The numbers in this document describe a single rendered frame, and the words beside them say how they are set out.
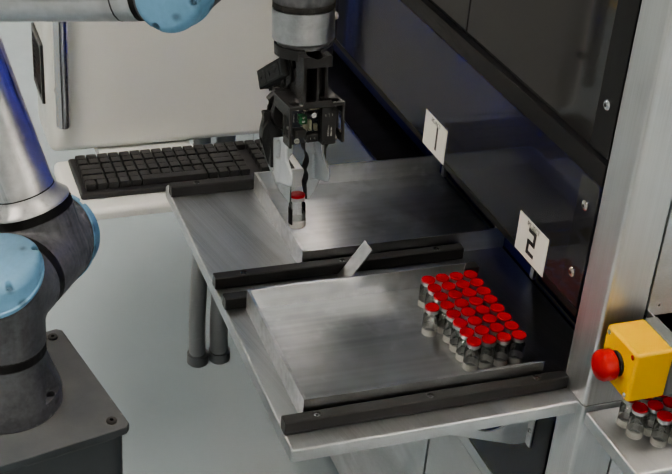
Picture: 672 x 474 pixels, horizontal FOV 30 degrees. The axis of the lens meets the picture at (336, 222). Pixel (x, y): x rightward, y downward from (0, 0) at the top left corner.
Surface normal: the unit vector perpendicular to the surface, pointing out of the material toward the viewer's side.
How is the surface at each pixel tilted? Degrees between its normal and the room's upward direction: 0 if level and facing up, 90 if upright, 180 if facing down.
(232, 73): 90
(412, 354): 0
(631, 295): 90
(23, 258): 7
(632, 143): 90
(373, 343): 0
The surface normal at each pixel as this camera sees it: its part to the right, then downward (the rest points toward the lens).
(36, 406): 0.72, 0.11
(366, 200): 0.07, -0.86
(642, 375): 0.33, 0.49
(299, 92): -0.93, 0.14
